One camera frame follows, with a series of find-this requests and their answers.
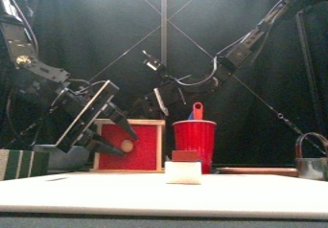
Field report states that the green white striped box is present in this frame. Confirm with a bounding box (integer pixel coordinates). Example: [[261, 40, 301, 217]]
[[0, 148, 50, 181]]

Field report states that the metal pail with handle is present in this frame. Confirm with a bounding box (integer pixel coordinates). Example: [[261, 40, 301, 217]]
[[293, 131, 328, 181]]

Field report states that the red wooden drawer box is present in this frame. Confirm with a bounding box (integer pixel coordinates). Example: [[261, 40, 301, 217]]
[[91, 118, 167, 172]]

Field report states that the brown red small block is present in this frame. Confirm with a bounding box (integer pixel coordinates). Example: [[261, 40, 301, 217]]
[[168, 149, 200, 162]]

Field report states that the red plastic utensil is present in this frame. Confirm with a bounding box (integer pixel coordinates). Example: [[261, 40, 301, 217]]
[[191, 102, 204, 122]]

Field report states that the white table board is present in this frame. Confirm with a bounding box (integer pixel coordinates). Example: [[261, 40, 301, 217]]
[[0, 171, 328, 220]]

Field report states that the red plastic cup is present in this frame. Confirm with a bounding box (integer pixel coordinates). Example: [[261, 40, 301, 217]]
[[170, 119, 218, 174]]

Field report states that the brown wooden tray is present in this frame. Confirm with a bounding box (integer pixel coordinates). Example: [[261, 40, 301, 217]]
[[215, 167, 299, 178]]

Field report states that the white foam block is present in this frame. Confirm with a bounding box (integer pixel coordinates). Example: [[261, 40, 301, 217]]
[[163, 160, 203, 185]]

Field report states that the diagonal brace wire with turnbuckle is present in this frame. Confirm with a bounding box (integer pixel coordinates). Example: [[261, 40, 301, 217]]
[[124, 0, 328, 157]]

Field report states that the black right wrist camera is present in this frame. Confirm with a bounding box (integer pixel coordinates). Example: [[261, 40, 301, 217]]
[[140, 49, 167, 77]]

